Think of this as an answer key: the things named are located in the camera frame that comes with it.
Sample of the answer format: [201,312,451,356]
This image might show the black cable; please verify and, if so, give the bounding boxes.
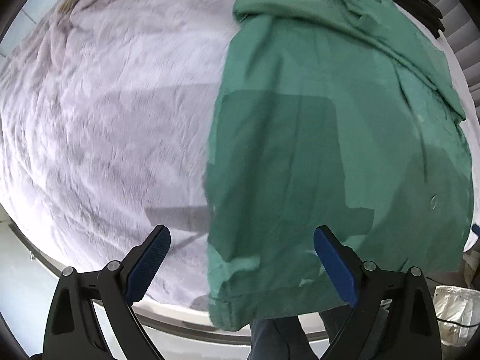
[425,275,480,329]

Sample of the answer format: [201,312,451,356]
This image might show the lavender embossed blanket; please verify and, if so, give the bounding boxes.
[0,0,480,308]

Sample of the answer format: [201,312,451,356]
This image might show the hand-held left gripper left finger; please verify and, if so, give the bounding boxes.
[43,225,172,360]

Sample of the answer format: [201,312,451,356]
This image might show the green work jacket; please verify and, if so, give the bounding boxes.
[204,0,475,332]

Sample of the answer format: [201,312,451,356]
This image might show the person's blue jeans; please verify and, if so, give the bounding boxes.
[247,307,346,360]

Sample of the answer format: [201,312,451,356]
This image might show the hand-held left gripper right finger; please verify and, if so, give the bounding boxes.
[313,226,437,360]

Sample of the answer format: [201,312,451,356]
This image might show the white pleated curtain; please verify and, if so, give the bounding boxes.
[405,0,480,121]

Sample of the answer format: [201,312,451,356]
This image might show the silvery white bag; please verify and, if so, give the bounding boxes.
[435,286,480,346]

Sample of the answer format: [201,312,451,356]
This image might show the stack of black clothes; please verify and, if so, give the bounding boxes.
[360,0,447,38]

